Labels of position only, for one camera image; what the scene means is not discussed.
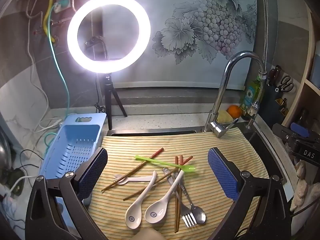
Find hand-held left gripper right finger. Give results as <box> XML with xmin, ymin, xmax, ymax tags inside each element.
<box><xmin>207</xmin><ymin>147</ymin><xmax>293</xmax><ymax>240</ymax></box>

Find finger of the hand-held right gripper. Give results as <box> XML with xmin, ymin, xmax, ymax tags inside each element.
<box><xmin>291</xmin><ymin>122</ymin><xmax>311</xmax><ymax>138</ymax></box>
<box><xmin>272</xmin><ymin>124</ymin><xmax>301</xmax><ymax>156</ymax></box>

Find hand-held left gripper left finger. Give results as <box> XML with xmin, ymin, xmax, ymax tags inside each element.
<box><xmin>25</xmin><ymin>147</ymin><xmax>108</xmax><ymax>240</ymax></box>

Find blue plastic drain basket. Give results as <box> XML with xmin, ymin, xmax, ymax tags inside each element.
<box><xmin>37</xmin><ymin>112</ymin><xmax>107</xmax><ymax>233</ymax></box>

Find white plastic fork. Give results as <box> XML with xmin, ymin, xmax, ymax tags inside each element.
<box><xmin>114</xmin><ymin>174</ymin><xmax>157</xmax><ymax>186</ymax></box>

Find metal spoon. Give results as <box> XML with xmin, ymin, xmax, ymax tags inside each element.
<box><xmin>162</xmin><ymin>167</ymin><xmax>207</xmax><ymax>225</ymax></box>

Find metal fork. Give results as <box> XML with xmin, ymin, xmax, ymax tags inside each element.
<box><xmin>168</xmin><ymin>172</ymin><xmax>197</xmax><ymax>228</ymax></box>

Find white ceramic spoon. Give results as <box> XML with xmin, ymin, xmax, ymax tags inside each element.
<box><xmin>145</xmin><ymin>170</ymin><xmax>185</xmax><ymax>224</ymax></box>
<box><xmin>125</xmin><ymin>171</ymin><xmax>158</xmax><ymax>230</ymax></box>

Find green plastic spoon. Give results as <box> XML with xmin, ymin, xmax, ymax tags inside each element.
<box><xmin>134</xmin><ymin>155</ymin><xmax>197</xmax><ymax>173</ymax></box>

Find dark knife holder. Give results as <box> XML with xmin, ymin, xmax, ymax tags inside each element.
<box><xmin>262</xmin><ymin>79</ymin><xmax>299</xmax><ymax>130</ymax></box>

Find wooden shelf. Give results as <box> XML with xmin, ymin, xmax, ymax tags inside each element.
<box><xmin>282</xmin><ymin>5</ymin><xmax>320</xmax><ymax>130</ymax></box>

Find green dish soap bottle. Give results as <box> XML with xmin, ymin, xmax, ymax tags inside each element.
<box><xmin>240</xmin><ymin>80</ymin><xmax>260</xmax><ymax>120</ymax></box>

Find orange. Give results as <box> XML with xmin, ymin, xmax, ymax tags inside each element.
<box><xmin>227</xmin><ymin>105</ymin><xmax>242</xmax><ymax>118</ymax></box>

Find yellow sponge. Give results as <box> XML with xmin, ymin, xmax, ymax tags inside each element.
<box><xmin>216</xmin><ymin>110</ymin><xmax>232</xmax><ymax>123</ymax></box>

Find yellow striped cloth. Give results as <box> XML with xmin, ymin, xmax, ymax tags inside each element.
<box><xmin>89</xmin><ymin>127</ymin><xmax>269</xmax><ymax>240</ymax></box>

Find chrome faucet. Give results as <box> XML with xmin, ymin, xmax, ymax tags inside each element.
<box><xmin>204</xmin><ymin>51</ymin><xmax>266</xmax><ymax>138</ymax></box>

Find dark green dish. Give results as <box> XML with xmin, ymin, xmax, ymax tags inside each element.
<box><xmin>0</xmin><ymin>167</ymin><xmax>24</xmax><ymax>196</ymax></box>

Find metal pot lid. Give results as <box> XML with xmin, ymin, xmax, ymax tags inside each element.
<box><xmin>0</xmin><ymin>127</ymin><xmax>13</xmax><ymax>170</ymax></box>

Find black gooseneck phone clip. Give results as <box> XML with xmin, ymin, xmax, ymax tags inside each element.
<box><xmin>84</xmin><ymin>36</ymin><xmax>108</xmax><ymax>61</ymax></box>

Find black-handled scissors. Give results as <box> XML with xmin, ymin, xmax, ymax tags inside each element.
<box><xmin>275</xmin><ymin>75</ymin><xmax>294</xmax><ymax>93</ymax></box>

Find black-handled knife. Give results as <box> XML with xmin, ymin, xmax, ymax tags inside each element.
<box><xmin>267</xmin><ymin>65</ymin><xmax>282</xmax><ymax>86</ymax></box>

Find thin black cable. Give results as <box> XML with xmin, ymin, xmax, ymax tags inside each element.
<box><xmin>12</xmin><ymin>149</ymin><xmax>43</xmax><ymax>173</ymax></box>

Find white charging cable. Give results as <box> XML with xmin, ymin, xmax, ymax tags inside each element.
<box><xmin>7</xmin><ymin>175</ymin><xmax>36</xmax><ymax>195</ymax></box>

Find black ring light cable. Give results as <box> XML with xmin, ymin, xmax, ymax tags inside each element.
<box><xmin>94</xmin><ymin>77</ymin><xmax>106</xmax><ymax>113</ymax></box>

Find teal hose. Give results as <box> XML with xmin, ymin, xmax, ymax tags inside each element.
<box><xmin>44</xmin><ymin>2</ymin><xmax>71</xmax><ymax>155</ymax></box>

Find white ring light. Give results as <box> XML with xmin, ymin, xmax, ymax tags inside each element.
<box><xmin>67</xmin><ymin>0</ymin><xmax>151</xmax><ymax>74</ymax></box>

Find yellow hose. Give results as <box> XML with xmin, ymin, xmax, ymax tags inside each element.
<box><xmin>42</xmin><ymin>0</ymin><xmax>57</xmax><ymax>43</ymax></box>

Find grape print wall panel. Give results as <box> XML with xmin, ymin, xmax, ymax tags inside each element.
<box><xmin>102</xmin><ymin>0</ymin><xmax>258</xmax><ymax>88</ymax></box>

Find white wall socket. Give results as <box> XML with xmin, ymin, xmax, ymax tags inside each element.
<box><xmin>55</xmin><ymin>0</ymin><xmax>72</xmax><ymax>13</ymax></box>

